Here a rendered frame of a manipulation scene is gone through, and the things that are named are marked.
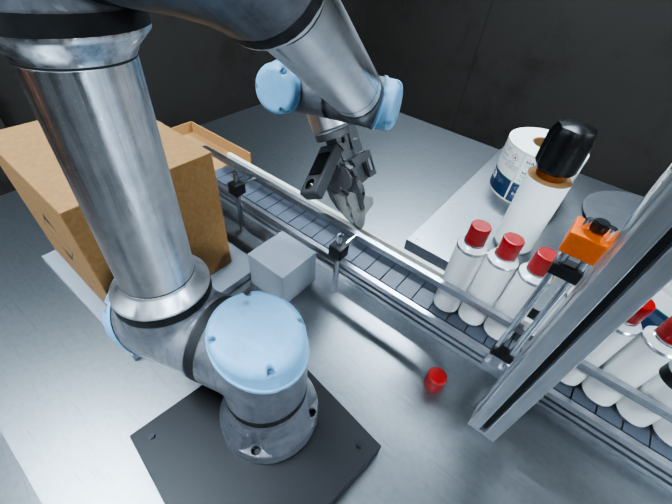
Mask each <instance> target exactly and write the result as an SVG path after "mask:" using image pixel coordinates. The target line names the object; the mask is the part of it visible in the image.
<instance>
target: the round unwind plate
mask: <svg viewBox="0 0 672 504"><path fill-rule="evenodd" d="M643 198H644V197H643V196H640V195H636V194H632V193H627V192H621V191H599V192H595V193H592V194H590V195H588V196H587V197H586V198H585V200H584V201H583V205H582V207H583V212H584V214H585V216H586V217H587V216H591V217H593V218H604V219H606V220H608V221H609V222H610V224H611V225H613V226H615V227H617V228H618V231H617V232H618V233H619V232H620V230H621V229H622V227H623V226H624V224H625V222H626V221H627V219H628V216H629V214H630V213H631V212H632V211H633V210H634V209H635V207H636V206H637V205H638V204H639V202H640V201H641V200H642V199H643Z"/></svg>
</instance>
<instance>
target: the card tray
mask: <svg viewBox="0 0 672 504"><path fill-rule="evenodd" d="M171 129H173V130H175V131H176V132H178V133H180V134H181V135H183V136H185V137H187V138H188V139H190V140H192V141H193V142H195V143H197V144H198V145H200V146H204V145H207V146H209V147H210V148H212V149H214V150H216V151H217V152H219V153H221V154H223V155H225V156H226V157H227V153H229V152H231V153H233V154H234V155H236V156H238V157H240V158H242V159H243V160H245V161H247V162H249V163H251V153H250V152H248V151H246V150H244V149H242V148H241V147H239V146H237V145H235V144H233V143H231V142H229V141H228V140H226V139H224V138H222V137H220V136H218V135H216V134H214V133H213V132H211V131H209V130H207V129H205V128H203V127H201V126H200V125H198V124H196V123H194V122H192V121H190V122H187V123H184V124H181V125H178V126H175V127H172V128H171ZM212 158H213V164H214V169H215V170H217V169H219V168H222V167H224V166H226V164H225V163H223V162H221V161H219V160H218V159H216V158H214V157H213V156H212ZM251 164H252V163H251Z"/></svg>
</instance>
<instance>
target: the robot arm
mask: <svg viewBox="0 0 672 504"><path fill-rule="evenodd" d="M149 12H153V13H159V14H165V15H170V16H174V17H179V18H182V19H186V20H189V21H193V22H197V23H200V24H204V25H207V26H210V27H212V28H214V29H216V30H219V31H221V32H223V33H224V34H225V35H227V36H228V37H229V38H230V39H232V40H233V41H234V42H236V43H238V44H239V45H241V46H243V47H245V48H248V49H251V50H256V51H268V52H269V53H270V54H271V55H272V56H274V57H275V58H276V60H274V61H273V62H270V63H267V64H265V65H264V66H263V67H262V68H261V69H260V70H259V72H258V74H257V77H256V83H255V86H256V93H257V96H258V99H259V101H260V103H261V104H262V105H263V106H264V108H265V109H267V110H268V111H269V112H271V113H274V114H289V113H292V112H293V111H296V112H300V113H305V114H306V115H307V118H308V121H309V123H310V126H311V129H312V132H313V134H317V135H316V136H315V138H316V141H317V143H321V142H325V141H326V144H327V146H323V147H320V150H319V152H318V154H317V156H316V158H315V161H314V163H313V165H312V167H311V169H310V171H309V174H308V176H307V178H306V180H305V182H304V185H303V187H302V189H301V191H300V195H301V196H303V197H304V198H305V199H306V200H316V199H322V198H323V196H324V194H325V192H326V189H327V192H328V195H329V197H330V199H331V201H332V202H333V203H334V205H335V206H336V208H337V209H338V211H340V212H341V213H342V215H343V216H344V217H345V218H346V219H347V220H348V221H349V222H350V223H351V224H352V225H353V226H354V227H355V228H356V229H358V230H361V229H363V226H364V223H365V215H366V213H367V212H368V211H369V209H370V208H371V207H372V205H373V198H372V197H371V196H366V195H365V189H364V185H363V182H364V181H366V180H367V179H368V178H370V177H372V176H373V175H375V174H376V169H375V166H374V163H373V159H372V156H371V152H370V150H363V148H362V145H361V141H360V138H359V135H358V132H357V128H356V125H358V126H363V127H367V128H369V129H370V130H372V129H377V130H383V131H388V130H390V129H391V128H392V127H393V126H394V125H395V123H396V120H397V118H398V115H399V111H400V107H401V103H402V97H403V85H402V83H401V81H400V80H397V79H393V78H389V77H388V76H386V75H385V76H379V75H378V73H377V71H376V69H375V67H374V65H373V63H372V61H371V59H370V57H369V55H368V53H367V51H366V49H365V47H364V45H363V43H362V42H361V40H360V38H359V36H358V34H357V32H356V30H355V28H354V26H353V24H352V22H351V20H350V18H349V16H348V14H347V12H346V10H345V8H344V6H343V4H342V2H341V0H0V53H1V54H2V55H3V56H4V57H5V58H6V59H7V60H8V61H9V63H10V65H11V67H12V69H13V71H14V73H15V75H16V77H17V79H18V81H19V83H20V85H21V87H22V89H23V91H24V94H25V96H26V98H27V100H28V102H29V104H30V106H31V108H32V110H33V112H34V114H35V116H36V118H37V120H38V122H39V124H40V126H41V128H42V130H43V133H44V135H45V137H46V139H47V141H48V143H49V145H50V147H51V149H52V151H53V153H54V155H55V157H56V159H57V161H58V163H59V165H60V167H61V169H62V172H63V174H64V176H65V178H66V180H67V182H68V184H69V186H70V188H71V190H72V192H73V194H74V196H75V198H76V200H77V202H78V204H79V206H80V208H81V210H82V213H83V215H84V217H85V219H86V221H87V223H88V225H89V227H90V229H91V231H92V233H93V235H94V237H95V239H96V241H97V243H98V245H99V247H100V249H101V252H102V254H103V256H104V258H105V260H106V262H107V264H108V266H109V268H110V270H111V272H112V274H113V276H114V279H113V281H112V283H111V284H110V287H109V292H108V294H107V296H106V298H105V301H104V302H105V303H106V304H107V308H105V309H103V310H102V320H103V325H104V329H105V331H106V333H107V335H108V336H109V337H110V339H111V340H112V341H113V342H115V343H116V344H117V345H119V346H120V347H121V348H123V349H124V350H125V351H127V352H128V353H130V354H133V355H135V356H138V357H143V358H145V359H147V360H150V361H152V362H154V363H156V364H158V365H160V366H163V367H165V368H167V369H169V370H171V371H173V372H175V373H178V374H180V375H182V376H184V377H186V378H188V379H191V380H193V381H195V382H197V383H199V384H201V385H204V386H206V387H208V388H210V389H212V390H214V391H217V392H219V393H220V394H222V395H223V399H222V402H221V406H220V426H221V430H222V433H223V436H224V438H225V440H226V442H227V444H228V446H229V447H230V448H231V450H232V451H233V452H234V453H235V454H236V455H238V456H239V457H240V458H242V459H244V460H246V461H248V462H251V463H256V464H274V463H278V462H281V461H284V460H286V459H288V458H290V457H291V456H293V455H294V454H296V453H297V452H298V451H300V450H301V449H302V448H303V447H304V446H305V444H306V443H307V442H308V440H309V439H310V437H311V435H312V433H313V431H314V429H315V426H316V422H317V417H318V398H317V394H316V391H315V388H314V386H313V384H312V382H311V381H310V379H309V378H308V377H307V364H308V359H309V341H308V337H307V333H306V327H305V324H304V321H303V319H302V317H301V315H300V314H299V312H298V311H297V310H296V309H295V307H294V306H293V305H291V304H290V303H289V302H288V301H286V300H285V299H283V298H281V297H279V296H277V295H274V294H271V293H267V292H261V291H252V292H251V294H248V295H245V294H244V293H240V294H237V295H234V296H230V295H227V294H225V293H222V292H219V291H217V290H215V289H214V288H213V285H212V280H211V276H210V272H209V269H208V267H207V265H206V264H205V263H204V262H203V260H201V259H200V258H199V257H197V256H195V255H192V253H191V249H190V245H189V242H188V238H187V234H186V230H185V227H184V223H183V219H182V215H181V212H180V208H179V204H178V200H177V197H176V193H175V189H174V185H173V182H172V178H171V174H170V170H169V167H168V163H167V159H166V155H165V152H164V148H163V144H162V140H161V137H160V133H159V129H158V125H157V122H156V118H155V114H154V110H153V106H152V103H151V99H150V95H149V91H148V88H147V84H146V80H145V76H144V73H143V69H142V65H141V61H140V58H139V54H138V50H139V46H140V44H141V43H142V41H143V40H144V38H145V37H146V35H147V34H148V33H149V31H150V30H151V28H152V23H151V17H150V13H149ZM347 123H350V124H347ZM369 157H370V160H371V164H372V167H373V170H371V169H370V166H369V162H368V158H369ZM350 192H351V193H350Z"/></svg>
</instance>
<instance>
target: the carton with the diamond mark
mask: <svg viewBox="0 0 672 504"><path fill-rule="evenodd" d="M156 122H157V125H158V129H159V133H160V137H161V140H162V144H163V148H164V152H165V155H166V159H167V163H168V167H169V170H170V174H171V178H172V182H173V185H174V189H175V193H176V197H177V200H178V204H179V208H180V212H181V215H182V219H183V223H184V227H185V230H186V234H187V238H188V242H189V245H190V249H191V253H192V255H195V256H197V257H199V258H200V259H201V260H203V262H204V263H205V264H206V265H207V267H208V269H209V272H210V275H211V274H213V273H215V272H216V271H218V270H219V269H221V268H222V267H224V266H226V265H227V264H229V263H230V262H231V261H232V260H231V255H230V249H229V244H228V239H227V233H226V228H225V223H224V217H223V212H222V207H221V201H220V196H219V191H218V185H217V180H216V175H215V169H214V164H213V158H212V153H211V152H210V151H208V150H207V149H205V148H203V147H202V146H200V145H198V144H197V143H195V142H193V141H192V140H190V139H188V138H187V137H185V136H183V135H181V134H180V133H178V132H176V131H175V130H173V129H171V128H170V127H168V126H166V125H165V124H163V123H161V122H160V121H158V120H156ZM0 166H1V168H2V169H3V171H4V172H5V174H6V175H7V177H8V178H9V180H10V181H11V183H12V184H13V186H14V187H15V189H16V190H17V192H18V193H19V195H20V197H21V198H22V200H23V201H24V203H25V204H26V206H27V207H28V209H29V210H30V212H31V213H32V215H33V216H34V218H35V219H36V221H37V222H38V224H39V225H40V227H41V228H42V230H43V231H44V233H45V234H46V236H47V238H48V239H49V241H50V242H51V244H52V245H53V247H54V248H55V250H56V251H57V252H58V253H59V254H60V255H61V256H62V258H63V259H64V260H65V261H66V262H67V263H68V264H69V265H70V266H71V268H72V269H73V270H74V271H75V272H76V273H77V274H78V275H79V276H80V277H81V279H82V280H83V281H84V282H85V283H86V284H87V285H88V286H89V287H90V289H91V290H92V291H93V292H94V293H95V294H96V295H97V296H98V297H99V298H100V300H101V301H102V302H103V303H104V304H105V305H106V306H107V304H106V303H105V302H104V301H105V298H106V296H107V294H108V292H109V287H110V284H111V283H112V281H113V279H114V276H113V274H112V272H111V270H110V268H109V266H108V264H107V262H106V260H105V258H104V256H103V254H102V252H101V249H100V247H99V245H98V243H97V241H96V239H95V237H94V235H93V233H92V231H91V229H90V227H89V225H88V223H87V221H86V219H85V217H84V215H83V213H82V210H81V208H80V206H79V204H78V202H77V200H76V198H75V196H74V194H73V192H72V190H71V188H70V186H69V184H68V182H67V180H66V178H65V176H64V174H63V172H62V169H61V167H60V165H59V163H58V161H57V159H56V157H55V155H54V153H53V151H52V149H51V147H50V145H49V143H48V141H47V139H46V137H45V135H44V133H43V130H42V128H41V126H40V124H39V122H38V120H36V121H33V122H29V123H25V124H21V125H17V126H13V127H9V128H5V129H1V130H0Z"/></svg>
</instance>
